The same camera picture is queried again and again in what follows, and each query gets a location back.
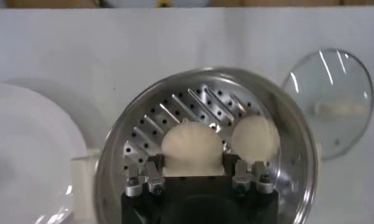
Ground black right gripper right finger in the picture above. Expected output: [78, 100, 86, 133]
[223, 153, 277, 195]

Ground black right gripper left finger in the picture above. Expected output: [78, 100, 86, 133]
[124, 153, 166, 198]

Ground white steamed baozi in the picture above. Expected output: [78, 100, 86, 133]
[161, 121, 226, 177]
[231, 114, 281, 165]

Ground round glass pot lid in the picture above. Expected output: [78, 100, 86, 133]
[281, 47, 374, 161]

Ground stainless steel steamer basket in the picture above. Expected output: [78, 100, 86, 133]
[94, 67, 319, 224]

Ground white round plate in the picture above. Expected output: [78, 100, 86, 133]
[0, 82, 91, 224]

